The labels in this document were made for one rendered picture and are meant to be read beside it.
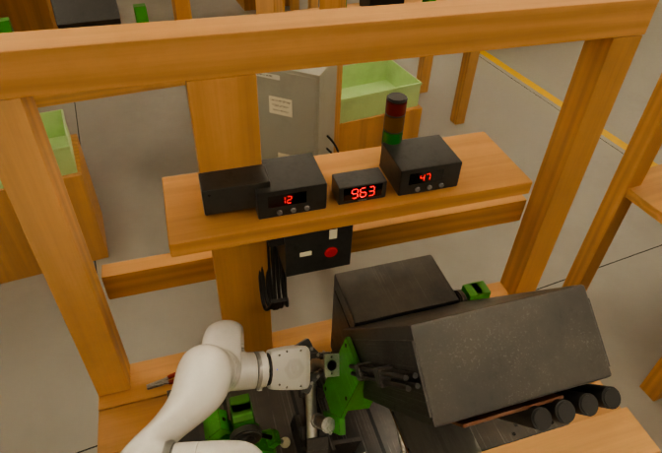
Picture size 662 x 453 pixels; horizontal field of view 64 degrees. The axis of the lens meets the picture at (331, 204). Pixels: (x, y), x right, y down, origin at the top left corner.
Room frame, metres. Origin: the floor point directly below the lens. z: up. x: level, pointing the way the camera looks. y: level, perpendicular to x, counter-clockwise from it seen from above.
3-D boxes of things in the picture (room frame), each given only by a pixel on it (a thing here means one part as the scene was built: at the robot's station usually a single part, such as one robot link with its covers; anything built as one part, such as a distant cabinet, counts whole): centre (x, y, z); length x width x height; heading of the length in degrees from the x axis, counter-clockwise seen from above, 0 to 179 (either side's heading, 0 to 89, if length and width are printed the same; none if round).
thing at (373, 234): (1.17, -0.01, 1.23); 1.30 x 0.05 x 0.09; 109
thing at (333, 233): (0.98, 0.04, 1.42); 0.17 x 0.12 x 0.15; 109
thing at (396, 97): (1.14, -0.15, 1.71); 0.05 x 0.05 x 0.04
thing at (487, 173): (1.07, -0.05, 1.52); 0.90 x 0.25 x 0.04; 109
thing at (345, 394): (0.74, -0.08, 1.17); 0.13 x 0.12 x 0.20; 109
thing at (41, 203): (1.10, -0.03, 1.36); 1.49 x 0.09 x 0.97; 109
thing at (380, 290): (0.98, -0.19, 1.07); 0.30 x 0.18 x 0.34; 109
